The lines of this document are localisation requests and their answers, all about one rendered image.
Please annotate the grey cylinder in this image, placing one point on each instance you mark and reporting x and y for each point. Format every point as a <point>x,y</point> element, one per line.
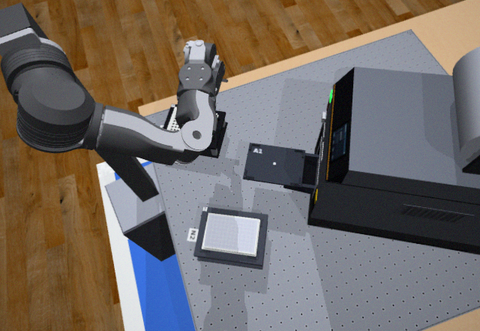
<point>466,81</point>

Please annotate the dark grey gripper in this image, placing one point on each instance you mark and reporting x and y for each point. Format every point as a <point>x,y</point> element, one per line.
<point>218,75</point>

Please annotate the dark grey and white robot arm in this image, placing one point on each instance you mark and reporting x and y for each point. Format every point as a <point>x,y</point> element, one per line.
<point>54,112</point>

